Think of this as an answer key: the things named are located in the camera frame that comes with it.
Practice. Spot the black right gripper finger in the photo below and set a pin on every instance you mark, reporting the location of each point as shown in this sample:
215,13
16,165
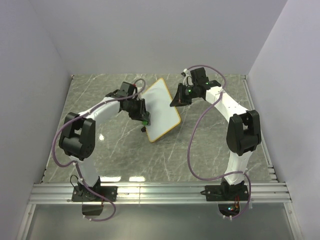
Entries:
186,99
177,101

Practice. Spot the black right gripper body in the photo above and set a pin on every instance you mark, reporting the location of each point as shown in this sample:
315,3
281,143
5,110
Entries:
191,91

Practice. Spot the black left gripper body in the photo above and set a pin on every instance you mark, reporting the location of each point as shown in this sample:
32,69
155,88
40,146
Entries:
136,108

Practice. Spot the green whiteboard eraser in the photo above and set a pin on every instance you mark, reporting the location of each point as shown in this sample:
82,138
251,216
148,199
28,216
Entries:
145,123

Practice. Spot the yellow framed whiteboard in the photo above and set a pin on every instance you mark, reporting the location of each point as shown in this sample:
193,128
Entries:
163,117

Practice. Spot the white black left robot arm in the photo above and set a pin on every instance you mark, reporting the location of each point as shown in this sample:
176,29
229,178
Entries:
77,136

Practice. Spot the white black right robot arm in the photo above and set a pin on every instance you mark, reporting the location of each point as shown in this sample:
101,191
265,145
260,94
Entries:
243,131

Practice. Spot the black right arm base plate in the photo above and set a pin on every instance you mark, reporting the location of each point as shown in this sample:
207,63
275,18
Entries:
225,193

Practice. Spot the aluminium rail frame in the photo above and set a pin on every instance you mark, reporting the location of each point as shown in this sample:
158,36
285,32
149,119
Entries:
157,196

